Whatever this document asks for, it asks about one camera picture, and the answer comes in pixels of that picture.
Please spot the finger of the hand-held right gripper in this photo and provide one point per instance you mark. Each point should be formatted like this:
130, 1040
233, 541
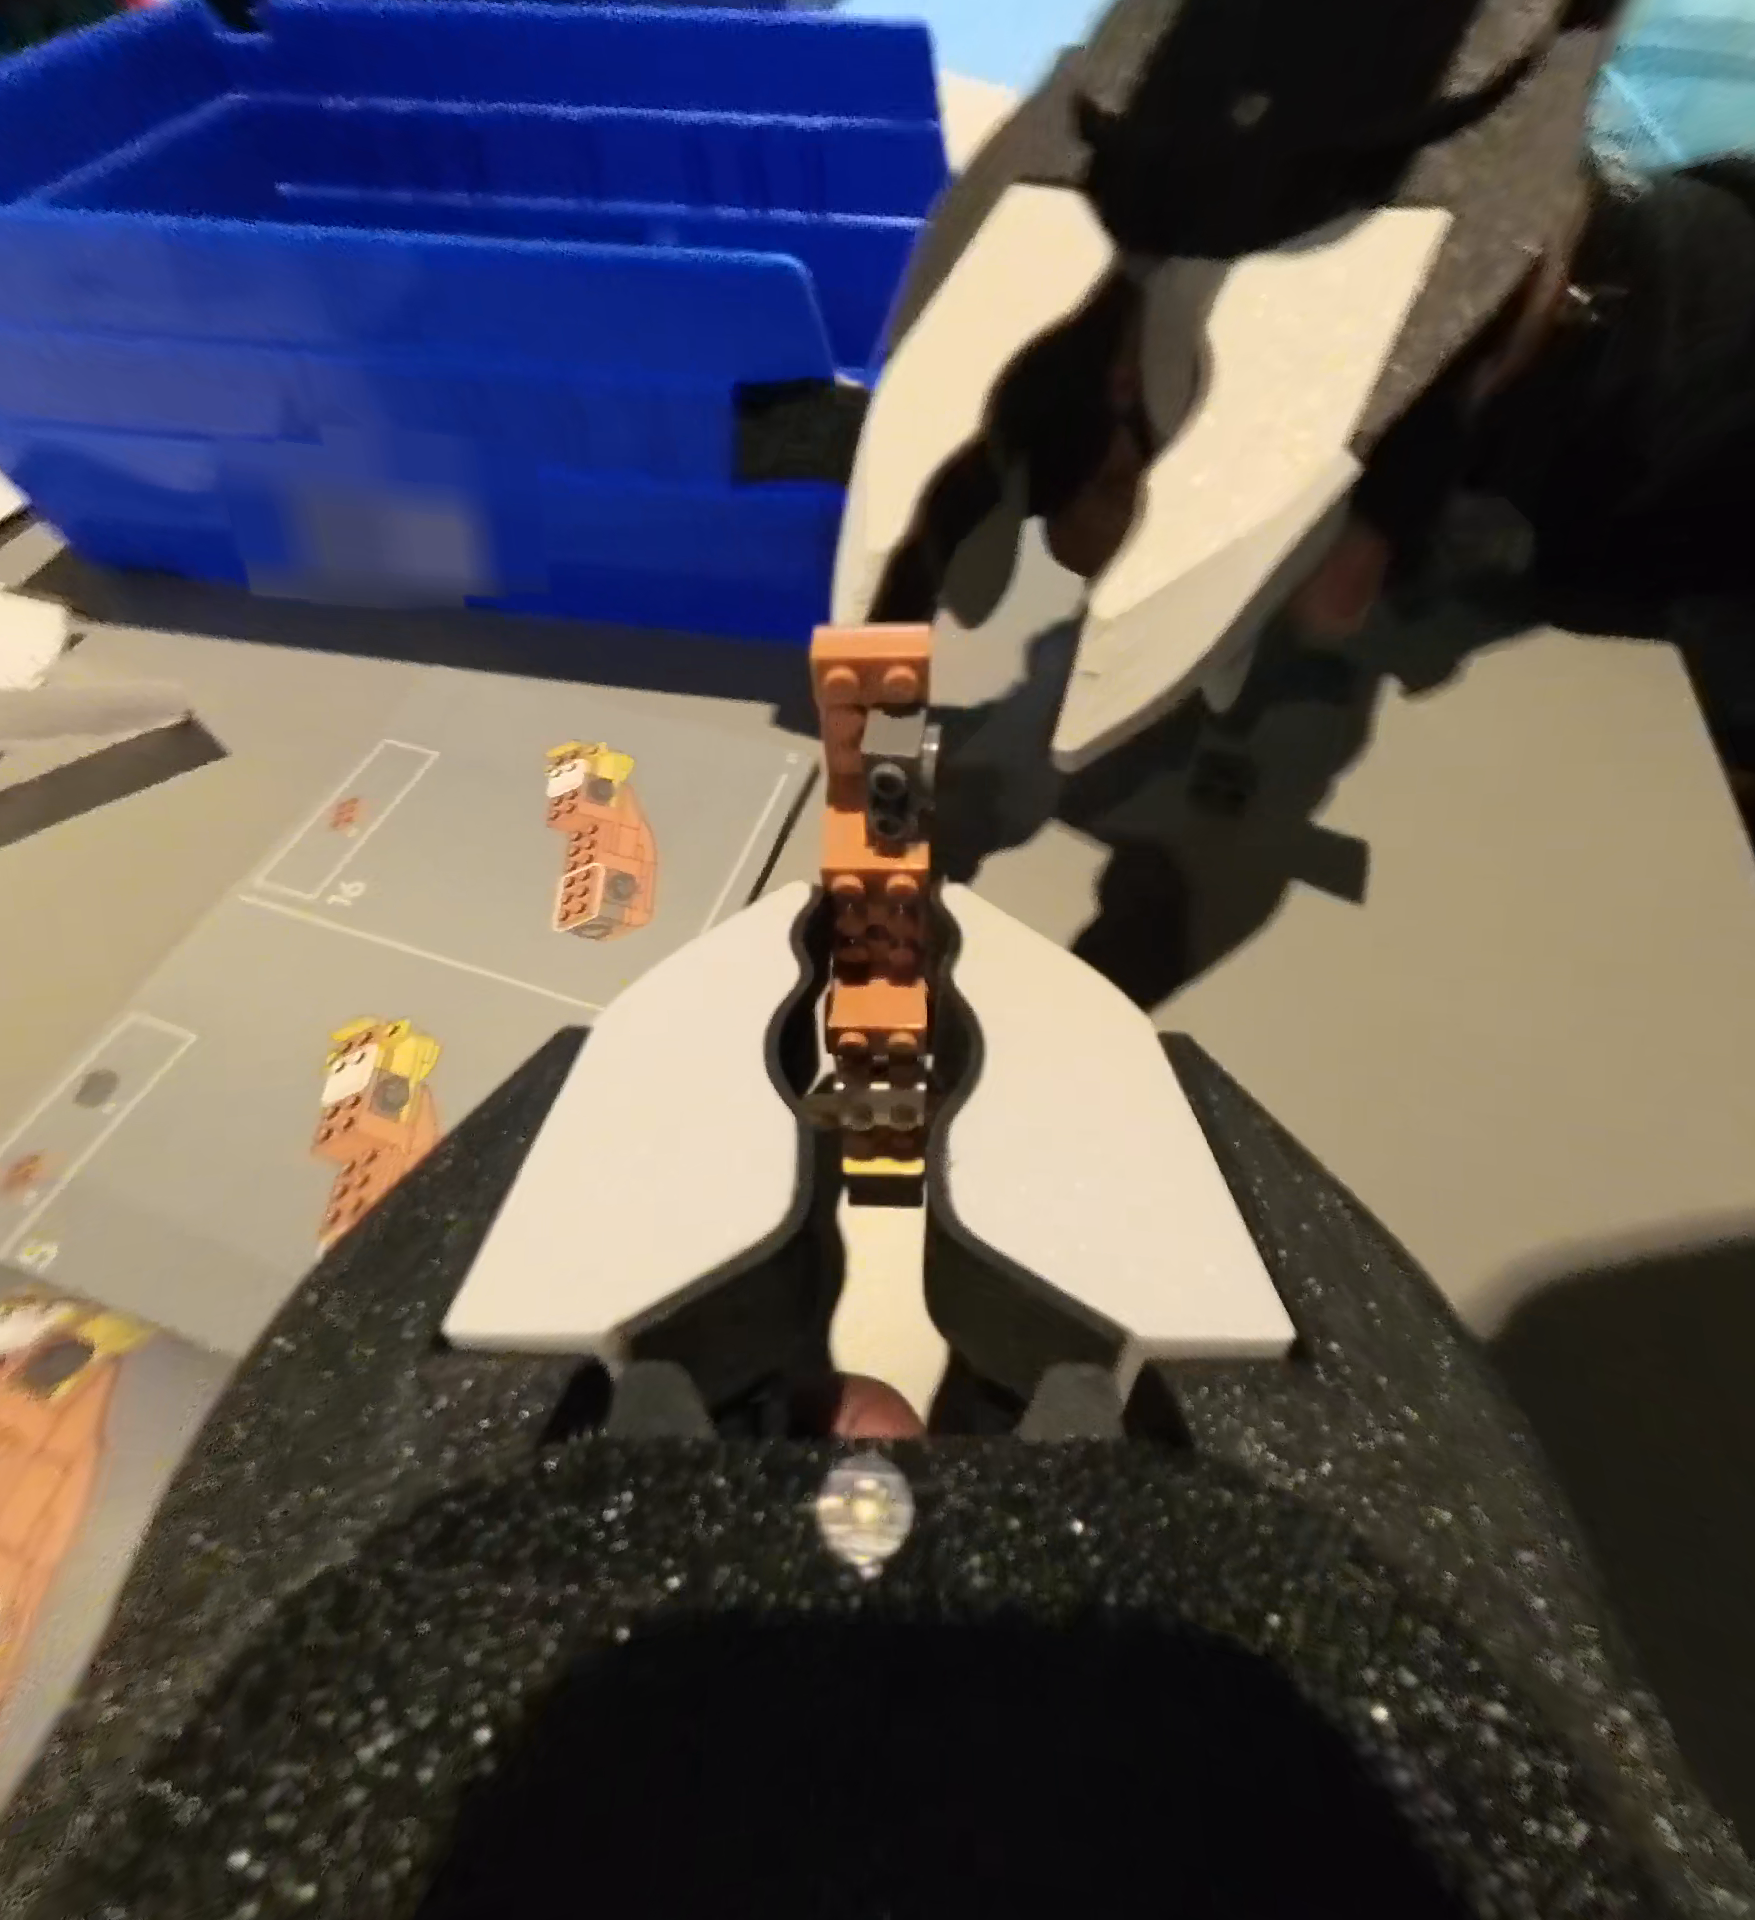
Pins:
937, 375
1267, 451

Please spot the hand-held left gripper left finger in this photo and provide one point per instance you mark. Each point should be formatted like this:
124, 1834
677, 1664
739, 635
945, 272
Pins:
638, 1139

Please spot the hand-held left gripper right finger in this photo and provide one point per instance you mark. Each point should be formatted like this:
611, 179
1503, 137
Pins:
1102, 1171

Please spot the orange toy brick model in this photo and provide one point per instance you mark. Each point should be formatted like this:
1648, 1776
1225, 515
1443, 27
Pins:
879, 840

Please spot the person's right hand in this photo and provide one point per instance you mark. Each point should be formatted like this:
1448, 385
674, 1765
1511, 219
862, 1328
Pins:
1341, 578

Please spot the toy brick instruction booklet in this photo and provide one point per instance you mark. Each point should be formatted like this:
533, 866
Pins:
412, 930

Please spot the blue plastic parts bin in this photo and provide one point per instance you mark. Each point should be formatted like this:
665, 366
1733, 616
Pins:
367, 300

